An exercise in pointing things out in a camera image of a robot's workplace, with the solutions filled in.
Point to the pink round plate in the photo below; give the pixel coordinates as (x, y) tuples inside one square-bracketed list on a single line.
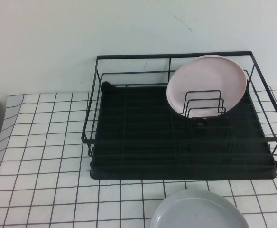
[(200, 78)]

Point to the grey round plate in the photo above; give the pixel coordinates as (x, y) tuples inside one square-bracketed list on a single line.
[(195, 211)]

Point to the black plastic drip tray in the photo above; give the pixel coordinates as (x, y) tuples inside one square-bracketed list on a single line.
[(141, 118)]

